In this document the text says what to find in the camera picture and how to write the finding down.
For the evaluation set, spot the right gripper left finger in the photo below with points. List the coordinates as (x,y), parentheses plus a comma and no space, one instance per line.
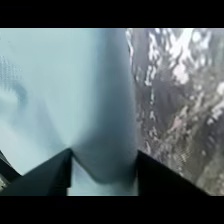
(46,178)

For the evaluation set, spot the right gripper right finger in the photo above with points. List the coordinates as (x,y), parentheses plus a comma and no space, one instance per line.
(160,180)

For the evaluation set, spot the light blue shirt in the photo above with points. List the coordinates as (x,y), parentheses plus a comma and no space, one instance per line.
(66,93)

